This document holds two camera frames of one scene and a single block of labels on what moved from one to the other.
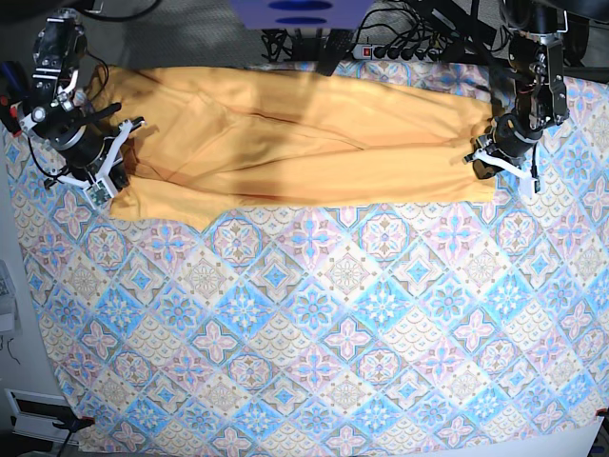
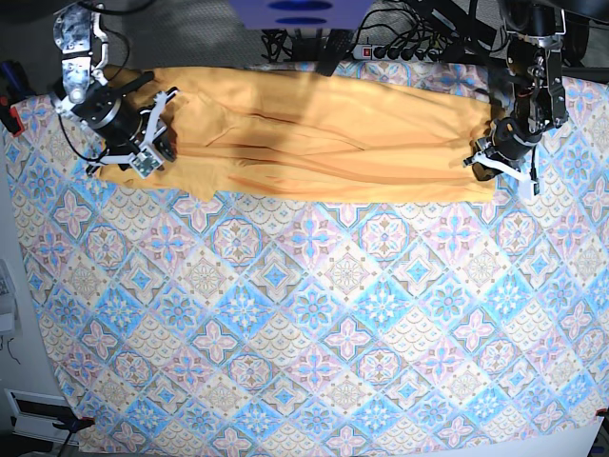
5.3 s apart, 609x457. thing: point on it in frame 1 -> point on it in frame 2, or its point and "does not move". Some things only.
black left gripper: [86, 150] -> [118, 126]
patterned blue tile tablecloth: [466, 329] does not move
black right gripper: [507, 137] does not move
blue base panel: [303, 14] does not move
